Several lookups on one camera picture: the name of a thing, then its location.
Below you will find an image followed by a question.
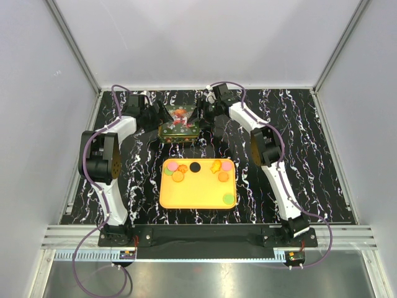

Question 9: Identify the orange flower cookie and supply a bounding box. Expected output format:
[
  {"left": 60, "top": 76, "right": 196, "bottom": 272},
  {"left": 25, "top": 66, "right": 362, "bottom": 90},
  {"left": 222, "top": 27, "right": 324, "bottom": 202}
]
[{"left": 177, "top": 165, "right": 189, "bottom": 174}]

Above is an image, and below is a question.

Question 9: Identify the green sandwich cookie left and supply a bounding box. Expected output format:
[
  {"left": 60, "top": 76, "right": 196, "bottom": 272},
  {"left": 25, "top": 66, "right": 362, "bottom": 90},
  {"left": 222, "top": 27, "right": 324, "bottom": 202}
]
[{"left": 164, "top": 168, "right": 173, "bottom": 176}]

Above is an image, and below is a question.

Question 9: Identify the pink sandwich cookie left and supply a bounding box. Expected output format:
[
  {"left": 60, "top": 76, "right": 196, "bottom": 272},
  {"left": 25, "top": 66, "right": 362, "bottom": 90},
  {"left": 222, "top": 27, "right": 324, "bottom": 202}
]
[{"left": 167, "top": 161, "right": 179, "bottom": 171}]

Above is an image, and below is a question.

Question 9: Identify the orange shell cookie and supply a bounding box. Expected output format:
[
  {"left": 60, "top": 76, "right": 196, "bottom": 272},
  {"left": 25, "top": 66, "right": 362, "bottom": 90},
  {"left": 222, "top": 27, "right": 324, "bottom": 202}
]
[{"left": 218, "top": 172, "right": 230, "bottom": 183}]

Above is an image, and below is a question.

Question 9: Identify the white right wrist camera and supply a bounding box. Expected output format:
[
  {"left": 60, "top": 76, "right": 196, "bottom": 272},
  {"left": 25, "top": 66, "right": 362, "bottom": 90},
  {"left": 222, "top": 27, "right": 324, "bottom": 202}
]
[{"left": 203, "top": 84, "right": 216, "bottom": 104}]

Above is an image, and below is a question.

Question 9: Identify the gold tin lid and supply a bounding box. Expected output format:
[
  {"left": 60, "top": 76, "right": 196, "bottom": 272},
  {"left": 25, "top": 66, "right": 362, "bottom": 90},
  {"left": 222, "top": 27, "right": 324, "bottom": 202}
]
[{"left": 163, "top": 106, "right": 200, "bottom": 131}]

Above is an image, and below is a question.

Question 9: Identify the black sandwich cookie upper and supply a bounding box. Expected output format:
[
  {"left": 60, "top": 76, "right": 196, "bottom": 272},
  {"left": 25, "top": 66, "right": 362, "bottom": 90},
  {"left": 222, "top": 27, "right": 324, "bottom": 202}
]
[{"left": 189, "top": 162, "right": 201, "bottom": 173}]

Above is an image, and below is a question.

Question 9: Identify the yellow plastic tray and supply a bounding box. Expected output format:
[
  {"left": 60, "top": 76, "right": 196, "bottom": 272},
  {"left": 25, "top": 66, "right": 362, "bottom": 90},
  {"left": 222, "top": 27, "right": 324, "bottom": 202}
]
[{"left": 159, "top": 158, "right": 237, "bottom": 210}]

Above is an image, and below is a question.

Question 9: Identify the pink sandwich cookie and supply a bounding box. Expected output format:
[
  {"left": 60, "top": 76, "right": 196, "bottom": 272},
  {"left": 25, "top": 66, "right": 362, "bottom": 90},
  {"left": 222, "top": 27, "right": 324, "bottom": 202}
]
[
  {"left": 167, "top": 161, "right": 179, "bottom": 171},
  {"left": 221, "top": 160, "right": 233, "bottom": 171}
]

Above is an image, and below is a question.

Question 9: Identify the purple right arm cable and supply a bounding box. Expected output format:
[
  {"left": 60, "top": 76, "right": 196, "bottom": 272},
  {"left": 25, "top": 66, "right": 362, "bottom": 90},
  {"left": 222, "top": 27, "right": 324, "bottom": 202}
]
[{"left": 209, "top": 81, "right": 334, "bottom": 271}]

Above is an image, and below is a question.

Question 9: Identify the green sandwich cookie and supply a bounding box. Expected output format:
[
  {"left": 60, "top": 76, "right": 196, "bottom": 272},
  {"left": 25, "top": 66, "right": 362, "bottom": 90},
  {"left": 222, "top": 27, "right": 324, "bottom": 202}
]
[
  {"left": 164, "top": 168, "right": 173, "bottom": 176},
  {"left": 223, "top": 194, "right": 235, "bottom": 205}
]

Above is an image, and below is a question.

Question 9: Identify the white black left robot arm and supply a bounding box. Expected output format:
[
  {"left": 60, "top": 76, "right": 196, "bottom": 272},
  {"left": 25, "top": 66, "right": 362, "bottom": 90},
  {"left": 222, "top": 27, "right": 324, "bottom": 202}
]
[{"left": 78, "top": 91, "right": 172, "bottom": 246}]

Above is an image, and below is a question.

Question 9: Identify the green sandwich cookie right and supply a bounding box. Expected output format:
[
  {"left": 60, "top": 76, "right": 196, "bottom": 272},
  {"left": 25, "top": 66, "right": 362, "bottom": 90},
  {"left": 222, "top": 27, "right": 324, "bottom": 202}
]
[{"left": 223, "top": 194, "right": 235, "bottom": 205}]

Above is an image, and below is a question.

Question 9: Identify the tan round biscuit left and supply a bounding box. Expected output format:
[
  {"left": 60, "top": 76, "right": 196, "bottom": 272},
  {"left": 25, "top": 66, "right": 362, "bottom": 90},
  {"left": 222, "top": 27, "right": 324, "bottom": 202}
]
[{"left": 172, "top": 171, "right": 184, "bottom": 183}]

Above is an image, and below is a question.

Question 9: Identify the green christmas cookie tin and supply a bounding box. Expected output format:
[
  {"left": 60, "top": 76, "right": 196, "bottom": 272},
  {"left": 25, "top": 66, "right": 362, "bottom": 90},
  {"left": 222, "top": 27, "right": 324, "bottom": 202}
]
[{"left": 158, "top": 124, "right": 200, "bottom": 143}]

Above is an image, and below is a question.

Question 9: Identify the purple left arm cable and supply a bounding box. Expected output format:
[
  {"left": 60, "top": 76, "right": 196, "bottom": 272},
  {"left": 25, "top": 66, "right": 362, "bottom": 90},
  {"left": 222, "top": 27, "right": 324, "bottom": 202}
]
[{"left": 71, "top": 84, "right": 133, "bottom": 296}]

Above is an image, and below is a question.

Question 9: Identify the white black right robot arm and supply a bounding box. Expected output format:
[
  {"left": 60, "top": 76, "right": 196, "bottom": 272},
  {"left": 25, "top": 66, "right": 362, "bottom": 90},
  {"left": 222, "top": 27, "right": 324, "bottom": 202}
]
[{"left": 187, "top": 81, "right": 310, "bottom": 246}]

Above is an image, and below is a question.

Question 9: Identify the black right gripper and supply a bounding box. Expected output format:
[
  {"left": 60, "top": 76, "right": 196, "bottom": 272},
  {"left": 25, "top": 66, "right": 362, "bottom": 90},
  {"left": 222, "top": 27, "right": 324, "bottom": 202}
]
[{"left": 186, "top": 98, "right": 220, "bottom": 130}]

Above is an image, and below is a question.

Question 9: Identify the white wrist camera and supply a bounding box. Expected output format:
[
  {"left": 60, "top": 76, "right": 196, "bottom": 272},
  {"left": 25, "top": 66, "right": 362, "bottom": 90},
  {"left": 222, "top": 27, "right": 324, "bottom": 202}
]
[
  {"left": 203, "top": 84, "right": 216, "bottom": 104},
  {"left": 139, "top": 91, "right": 151, "bottom": 106}
]

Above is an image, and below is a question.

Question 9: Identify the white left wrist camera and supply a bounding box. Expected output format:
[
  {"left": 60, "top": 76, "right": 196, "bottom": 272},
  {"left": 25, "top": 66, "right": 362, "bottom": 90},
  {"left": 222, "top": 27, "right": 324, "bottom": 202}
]
[{"left": 139, "top": 91, "right": 151, "bottom": 106}]

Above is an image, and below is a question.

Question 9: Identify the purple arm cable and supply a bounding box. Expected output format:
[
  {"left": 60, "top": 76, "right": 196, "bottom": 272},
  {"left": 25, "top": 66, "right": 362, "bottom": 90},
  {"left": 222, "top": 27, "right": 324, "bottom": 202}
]
[
  {"left": 71, "top": 84, "right": 133, "bottom": 296},
  {"left": 209, "top": 81, "right": 334, "bottom": 271}
]

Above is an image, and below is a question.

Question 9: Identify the pink sandwich cookie right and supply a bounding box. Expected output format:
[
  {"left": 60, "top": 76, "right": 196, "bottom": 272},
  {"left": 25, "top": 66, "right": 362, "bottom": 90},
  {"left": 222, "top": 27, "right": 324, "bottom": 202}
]
[{"left": 221, "top": 160, "right": 233, "bottom": 171}]

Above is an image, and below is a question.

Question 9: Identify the aluminium frame rail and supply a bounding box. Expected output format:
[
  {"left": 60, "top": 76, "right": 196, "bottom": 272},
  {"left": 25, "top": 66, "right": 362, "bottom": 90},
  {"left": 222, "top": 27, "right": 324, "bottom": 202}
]
[{"left": 41, "top": 225, "right": 377, "bottom": 263}]

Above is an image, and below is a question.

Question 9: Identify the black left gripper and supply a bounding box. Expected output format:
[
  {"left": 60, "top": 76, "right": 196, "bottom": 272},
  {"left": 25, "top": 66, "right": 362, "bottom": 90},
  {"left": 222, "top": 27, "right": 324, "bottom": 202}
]
[{"left": 141, "top": 100, "right": 174, "bottom": 133}]

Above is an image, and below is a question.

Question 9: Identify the yellow chick cookie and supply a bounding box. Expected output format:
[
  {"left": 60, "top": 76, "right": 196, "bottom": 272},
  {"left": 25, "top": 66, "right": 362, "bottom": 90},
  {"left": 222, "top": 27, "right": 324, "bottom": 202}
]
[{"left": 210, "top": 160, "right": 222, "bottom": 174}]

